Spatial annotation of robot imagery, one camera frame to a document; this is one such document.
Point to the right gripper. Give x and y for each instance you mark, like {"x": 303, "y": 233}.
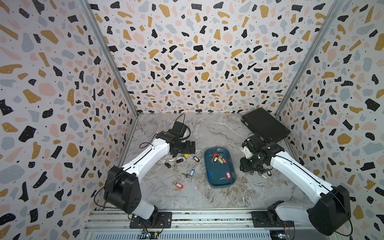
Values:
{"x": 242, "y": 166}

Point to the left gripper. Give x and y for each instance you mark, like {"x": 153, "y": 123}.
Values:
{"x": 188, "y": 149}

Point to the blue tag key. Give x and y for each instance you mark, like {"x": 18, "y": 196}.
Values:
{"x": 190, "y": 174}

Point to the teal storage box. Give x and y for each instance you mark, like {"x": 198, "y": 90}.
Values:
{"x": 220, "y": 170}

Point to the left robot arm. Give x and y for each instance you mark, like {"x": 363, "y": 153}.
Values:
{"x": 122, "y": 188}

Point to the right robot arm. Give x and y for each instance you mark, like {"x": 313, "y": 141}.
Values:
{"x": 330, "y": 208}

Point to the black laptop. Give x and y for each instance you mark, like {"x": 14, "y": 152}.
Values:
{"x": 262, "y": 123}

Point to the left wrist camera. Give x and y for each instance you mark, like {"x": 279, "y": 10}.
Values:
{"x": 181, "y": 130}

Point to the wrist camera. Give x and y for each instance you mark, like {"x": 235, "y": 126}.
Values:
{"x": 181, "y": 130}
{"x": 252, "y": 145}

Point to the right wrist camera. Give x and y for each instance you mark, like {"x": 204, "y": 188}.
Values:
{"x": 252, "y": 145}

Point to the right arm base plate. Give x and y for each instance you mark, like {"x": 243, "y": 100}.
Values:
{"x": 269, "y": 219}

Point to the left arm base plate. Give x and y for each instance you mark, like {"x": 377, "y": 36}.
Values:
{"x": 151, "y": 220}

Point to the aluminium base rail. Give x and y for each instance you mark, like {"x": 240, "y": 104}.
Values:
{"x": 200, "y": 224}

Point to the right aluminium corner post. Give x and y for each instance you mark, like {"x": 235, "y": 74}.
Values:
{"x": 334, "y": 9}

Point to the aluminium corner post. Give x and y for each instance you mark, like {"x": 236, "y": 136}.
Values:
{"x": 334, "y": 9}
{"x": 85, "y": 6}

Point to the left aluminium corner post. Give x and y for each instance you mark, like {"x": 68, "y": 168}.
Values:
{"x": 85, "y": 6}

